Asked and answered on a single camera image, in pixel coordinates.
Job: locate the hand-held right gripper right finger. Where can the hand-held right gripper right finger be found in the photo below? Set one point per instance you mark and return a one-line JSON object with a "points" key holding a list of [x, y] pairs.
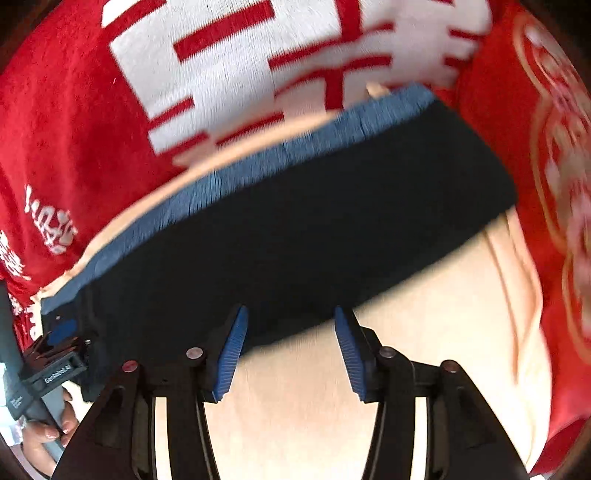
{"points": [[349, 357]]}

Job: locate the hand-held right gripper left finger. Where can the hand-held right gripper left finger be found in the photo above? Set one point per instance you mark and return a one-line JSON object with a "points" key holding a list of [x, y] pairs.
{"points": [[230, 357]]}

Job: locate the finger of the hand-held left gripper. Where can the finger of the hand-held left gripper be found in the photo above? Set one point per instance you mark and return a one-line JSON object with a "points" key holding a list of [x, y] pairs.
{"points": [[57, 339]]}

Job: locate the black pants with blue waistband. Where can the black pants with blue waistband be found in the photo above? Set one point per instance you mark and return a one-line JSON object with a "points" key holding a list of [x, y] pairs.
{"points": [[300, 230]]}

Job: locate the person's left hand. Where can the person's left hand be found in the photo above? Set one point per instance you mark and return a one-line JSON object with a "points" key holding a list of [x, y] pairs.
{"points": [[44, 445]]}

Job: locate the cream blanket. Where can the cream blanket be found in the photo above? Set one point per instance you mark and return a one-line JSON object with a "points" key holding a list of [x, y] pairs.
{"points": [[415, 350]]}

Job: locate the red printed blanket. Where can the red printed blanket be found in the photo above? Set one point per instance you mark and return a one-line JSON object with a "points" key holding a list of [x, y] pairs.
{"points": [[69, 115]]}

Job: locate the red embroidered cushion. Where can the red embroidered cushion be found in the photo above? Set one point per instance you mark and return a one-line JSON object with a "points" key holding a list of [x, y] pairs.
{"points": [[554, 161]]}

